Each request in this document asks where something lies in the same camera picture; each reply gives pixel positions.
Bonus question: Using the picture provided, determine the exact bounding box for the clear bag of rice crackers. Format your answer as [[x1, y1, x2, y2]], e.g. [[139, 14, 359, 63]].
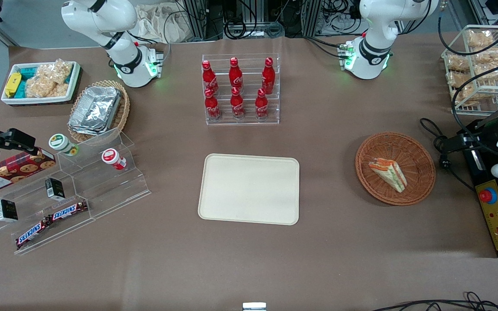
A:
[[37, 59, 73, 85], [25, 76, 69, 98]]

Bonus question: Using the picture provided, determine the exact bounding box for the brown round wicker basket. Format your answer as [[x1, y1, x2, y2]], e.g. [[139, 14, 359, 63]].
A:
[[355, 132, 436, 206]]

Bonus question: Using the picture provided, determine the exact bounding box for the red cola bottle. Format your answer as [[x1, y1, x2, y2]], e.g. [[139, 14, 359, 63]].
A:
[[230, 87, 245, 119], [201, 60, 219, 95], [255, 89, 269, 119], [262, 57, 275, 95], [229, 57, 243, 91], [204, 89, 221, 121]]

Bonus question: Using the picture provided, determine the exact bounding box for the white cup with red lid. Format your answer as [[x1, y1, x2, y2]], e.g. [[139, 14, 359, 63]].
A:
[[102, 148, 127, 170]]

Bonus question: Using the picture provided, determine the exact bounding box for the bagged fried snack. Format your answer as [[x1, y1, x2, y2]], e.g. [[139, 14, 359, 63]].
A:
[[451, 85, 479, 106], [447, 71, 472, 87], [466, 29, 495, 48], [474, 63, 498, 82], [474, 48, 498, 65], [447, 54, 470, 72]]

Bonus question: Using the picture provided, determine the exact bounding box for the black background cable tangle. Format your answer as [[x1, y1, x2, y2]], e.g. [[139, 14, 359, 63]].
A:
[[209, 0, 303, 40]]

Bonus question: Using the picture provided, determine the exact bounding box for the white wire basket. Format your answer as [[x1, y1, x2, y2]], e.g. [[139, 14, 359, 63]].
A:
[[441, 25, 498, 116]]

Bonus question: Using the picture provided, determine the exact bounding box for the brown snickers bar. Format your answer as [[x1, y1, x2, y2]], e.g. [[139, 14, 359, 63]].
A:
[[16, 217, 51, 249], [48, 200, 89, 222]]

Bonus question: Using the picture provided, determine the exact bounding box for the beige cloth bag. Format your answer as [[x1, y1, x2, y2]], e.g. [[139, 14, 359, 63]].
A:
[[134, 4, 198, 44]]

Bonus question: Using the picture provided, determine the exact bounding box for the black power cable with plug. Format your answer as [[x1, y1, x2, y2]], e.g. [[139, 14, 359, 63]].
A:
[[419, 117, 477, 191]]

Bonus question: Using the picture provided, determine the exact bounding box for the white cup with green lid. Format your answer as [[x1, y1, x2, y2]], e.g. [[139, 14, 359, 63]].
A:
[[49, 133, 79, 156]]

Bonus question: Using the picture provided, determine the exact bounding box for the silver foil container stack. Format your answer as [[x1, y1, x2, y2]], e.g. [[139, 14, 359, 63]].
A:
[[68, 86, 123, 136]]

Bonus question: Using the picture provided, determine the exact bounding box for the clear acrylic bottle rack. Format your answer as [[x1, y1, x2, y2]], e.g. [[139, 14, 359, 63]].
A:
[[201, 53, 281, 126]]

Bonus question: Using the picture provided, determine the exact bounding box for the small black box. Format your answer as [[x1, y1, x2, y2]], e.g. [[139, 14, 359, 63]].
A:
[[45, 178, 65, 200], [0, 199, 19, 222]]

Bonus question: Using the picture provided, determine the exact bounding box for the red tartan cookie box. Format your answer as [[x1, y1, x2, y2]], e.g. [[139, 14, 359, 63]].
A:
[[0, 148, 56, 195]]

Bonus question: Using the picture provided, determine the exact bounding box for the triangle sandwich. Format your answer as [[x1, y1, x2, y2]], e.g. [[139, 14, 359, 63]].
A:
[[368, 158, 407, 193]]

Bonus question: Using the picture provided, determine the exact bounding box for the yellow snack packet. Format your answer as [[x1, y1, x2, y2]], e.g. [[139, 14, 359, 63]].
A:
[[5, 72, 22, 98]]

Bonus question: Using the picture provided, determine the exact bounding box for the black floor cable bundle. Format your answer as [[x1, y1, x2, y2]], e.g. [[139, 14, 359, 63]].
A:
[[372, 292, 498, 311]]

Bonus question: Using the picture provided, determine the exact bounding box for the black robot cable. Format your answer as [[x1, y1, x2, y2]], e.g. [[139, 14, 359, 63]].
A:
[[437, 11, 498, 57], [450, 57, 498, 145]]

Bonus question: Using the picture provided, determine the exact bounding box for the cream rectangular tray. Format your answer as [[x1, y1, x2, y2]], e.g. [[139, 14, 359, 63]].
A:
[[198, 153, 300, 226]]

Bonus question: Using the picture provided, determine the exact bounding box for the light oval wicker basket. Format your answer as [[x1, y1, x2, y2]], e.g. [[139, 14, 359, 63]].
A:
[[67, 80, 131, 144]]

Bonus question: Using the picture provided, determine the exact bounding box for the aluminium frame post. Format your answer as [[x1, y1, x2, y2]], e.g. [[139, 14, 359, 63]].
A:
[[302, 0, 323, 37], [183, 0, 209, 41]]

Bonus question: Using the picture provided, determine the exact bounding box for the clear acrylic stepped shelf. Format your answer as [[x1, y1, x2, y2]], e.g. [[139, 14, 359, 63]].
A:
[[0, 127, 151, 255]]

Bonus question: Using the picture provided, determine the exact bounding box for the white rectangular snack bin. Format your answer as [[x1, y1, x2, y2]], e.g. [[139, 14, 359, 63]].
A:
[[1, 61, 81, 105]]

